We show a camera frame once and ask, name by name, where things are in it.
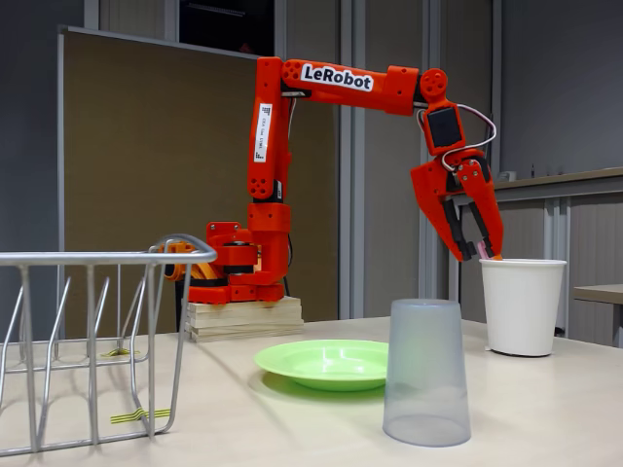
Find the translucent grey plastic cup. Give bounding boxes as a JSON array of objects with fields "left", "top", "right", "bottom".
[{"left": 382, "top": 298, "right": 472, "bottom": 448}]

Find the green plastic plate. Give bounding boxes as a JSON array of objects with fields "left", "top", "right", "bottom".
[{"left": 252, "top": 339, "right": 390, "bottom": 393}]

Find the grey leaning bar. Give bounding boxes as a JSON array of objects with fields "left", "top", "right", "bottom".
[{"left": 479, "top": 112, "right": 494, "bottom": 162}]

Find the white paper cup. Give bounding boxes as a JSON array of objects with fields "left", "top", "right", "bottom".
[{"left": 479, "top": 258, "right": 568, "bottom": 358}]

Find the grey low cabinet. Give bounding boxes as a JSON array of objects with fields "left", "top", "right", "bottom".
[{"left": 445, "top": 166, "right": 623, "bottom": 349}]

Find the grey side table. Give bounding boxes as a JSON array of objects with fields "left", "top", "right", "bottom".
[{"left": 572, "top": 284, "right": 623, "bottom": 349}]

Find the wooden base block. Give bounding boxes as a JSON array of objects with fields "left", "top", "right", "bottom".
[{"left": 184, "top": 295, "right": 306, "bottom": 343}]

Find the light orange table clamp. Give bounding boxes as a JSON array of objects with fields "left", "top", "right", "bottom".
[{"left": 148, "top": 237, "right": 228, "bottom": 283}]

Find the brown partition board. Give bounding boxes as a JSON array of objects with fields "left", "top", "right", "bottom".
[{"left": 56, "top": 24, "right": 338, "bottom": 337}]

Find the white servo cable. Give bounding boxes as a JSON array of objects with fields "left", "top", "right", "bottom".
[{"left": 416, "top": 103, "right": 497, "bottom": 172}]

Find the black power cable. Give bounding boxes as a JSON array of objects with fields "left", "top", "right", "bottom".
[{"left": 281, "top": 233, "right": 293, "bottom": 298}]

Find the metal wire dish rack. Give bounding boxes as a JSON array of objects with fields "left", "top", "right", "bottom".
[{"left": 0, "top": 233, "right": 219, "bottom": 456}]

